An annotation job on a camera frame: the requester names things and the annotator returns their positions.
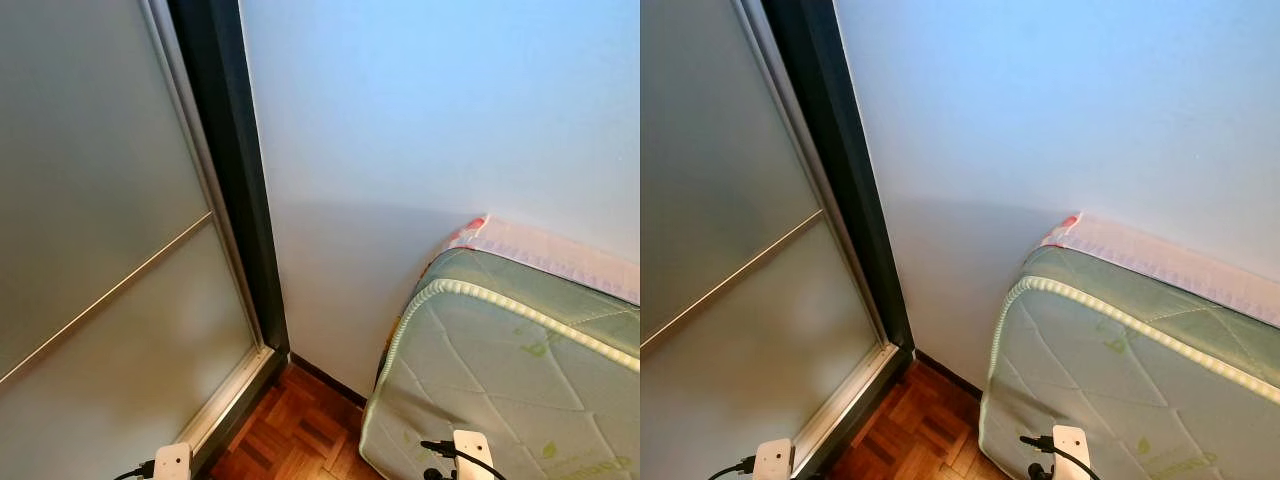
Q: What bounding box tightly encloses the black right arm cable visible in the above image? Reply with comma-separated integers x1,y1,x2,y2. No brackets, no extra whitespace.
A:
1020,433,1106,480
420,438,506,480

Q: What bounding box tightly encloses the white quilted mattress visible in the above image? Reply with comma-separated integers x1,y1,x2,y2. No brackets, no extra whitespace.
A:
978,245,1280,480
358,245,641,480

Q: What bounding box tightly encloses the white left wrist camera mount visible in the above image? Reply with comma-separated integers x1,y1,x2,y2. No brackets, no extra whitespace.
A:
752,438,795,480
152,443,193,480

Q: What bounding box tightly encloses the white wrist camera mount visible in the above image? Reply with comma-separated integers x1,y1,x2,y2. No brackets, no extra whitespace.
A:
1052,425,1093,480
452,430,496,480
752,438,795,480
152,443,193,480

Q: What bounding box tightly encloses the dark wooden skirting board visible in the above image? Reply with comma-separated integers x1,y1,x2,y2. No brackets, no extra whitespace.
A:
912,348,986,401
288,350,369,409

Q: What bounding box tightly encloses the frosted glass sliding door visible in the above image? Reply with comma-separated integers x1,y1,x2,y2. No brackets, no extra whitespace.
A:
640,0,901,480
0,0,276,480

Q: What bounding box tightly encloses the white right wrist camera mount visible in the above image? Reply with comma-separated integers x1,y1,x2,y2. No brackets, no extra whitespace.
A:
1052,425,1093,480
452,430,496,480

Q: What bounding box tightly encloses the pink plastic wrapped board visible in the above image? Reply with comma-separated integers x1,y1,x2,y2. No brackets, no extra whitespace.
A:
1040,212,1280,329
440,213,641,306

